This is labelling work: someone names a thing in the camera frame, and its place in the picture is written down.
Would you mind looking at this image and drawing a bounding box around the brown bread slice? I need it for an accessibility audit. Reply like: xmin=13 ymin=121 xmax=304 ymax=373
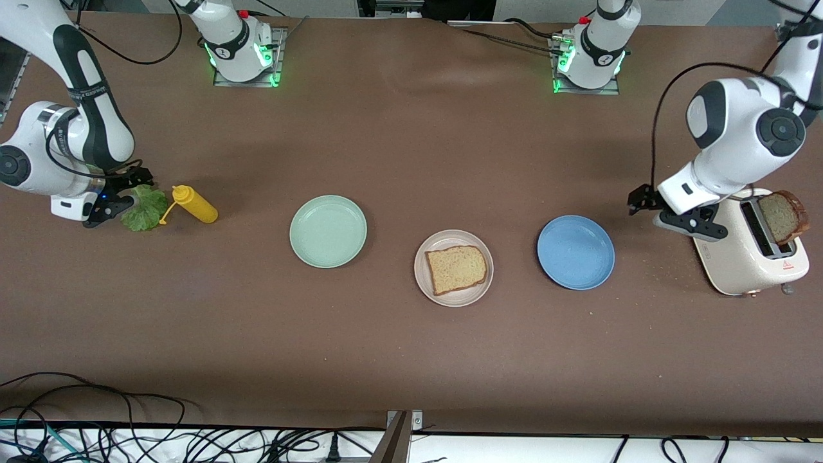
xmin=757 ymin=190 xmax=809 ymax=245
xmin=426 ymin=245 xmax=488 ymax=296

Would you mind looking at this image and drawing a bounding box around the aluminium corner bracket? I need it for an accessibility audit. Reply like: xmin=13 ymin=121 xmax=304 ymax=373
xmin=386 ymin=410 xmax=424 ymax=433

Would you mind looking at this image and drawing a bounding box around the black base cable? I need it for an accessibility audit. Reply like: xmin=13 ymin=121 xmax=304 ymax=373
xmin=447 ymin=18 xmax=566 ymax=55

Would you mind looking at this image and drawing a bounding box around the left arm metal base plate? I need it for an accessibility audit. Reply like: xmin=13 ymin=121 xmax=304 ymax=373
xmin=552 ymin=35 xmax=621 ymax=96

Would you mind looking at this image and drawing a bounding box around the beige plate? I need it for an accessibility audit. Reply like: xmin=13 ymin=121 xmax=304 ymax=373
xmin=413 ymin=229 xmax=495 ymax=307

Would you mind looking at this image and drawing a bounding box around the teal cable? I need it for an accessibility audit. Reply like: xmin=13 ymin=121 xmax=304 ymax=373
xmin=0 ymin=418 xmax=71 ymax=463

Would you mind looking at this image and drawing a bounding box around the grey metal post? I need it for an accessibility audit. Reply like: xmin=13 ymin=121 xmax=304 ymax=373
xmin=368 ymin=412 xmax=410 ymax=463

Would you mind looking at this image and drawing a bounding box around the yellow squeeze bottle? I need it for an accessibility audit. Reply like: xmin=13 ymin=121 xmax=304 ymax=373
xmin=159 ymin=185 xmax=219 ymax=226

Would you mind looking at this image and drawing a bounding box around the brown table cover sheet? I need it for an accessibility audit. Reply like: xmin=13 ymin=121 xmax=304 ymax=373
xmin=0 ymin=10 xmax=823 ymax=437

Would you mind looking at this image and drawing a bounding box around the green plate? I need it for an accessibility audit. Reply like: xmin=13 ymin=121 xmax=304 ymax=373
xmin=289 ymin=195 xmax=368 ymax=269

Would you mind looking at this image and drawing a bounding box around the blue plate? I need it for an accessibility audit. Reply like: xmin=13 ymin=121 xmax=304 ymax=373
xmin=537 ymin=215 xmax=616 ymax=291

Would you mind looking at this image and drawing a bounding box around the black looping cable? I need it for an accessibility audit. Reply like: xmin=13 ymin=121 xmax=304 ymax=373
xmin=0 ymin=372 xmax=187 ymax=463

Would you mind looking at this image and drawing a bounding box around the white toaster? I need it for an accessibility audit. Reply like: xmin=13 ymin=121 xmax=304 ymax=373
xmin=691 ymin=188 xmax=811 ymax=298

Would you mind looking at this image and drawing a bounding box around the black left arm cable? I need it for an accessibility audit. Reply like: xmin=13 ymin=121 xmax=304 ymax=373
xmin=651 ymin=61 xmax=823 ymax=188

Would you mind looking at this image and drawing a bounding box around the green lettuce leaf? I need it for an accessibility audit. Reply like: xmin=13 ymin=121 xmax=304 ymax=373
xmin=121 ymin=184 xmax=169 ymax=233

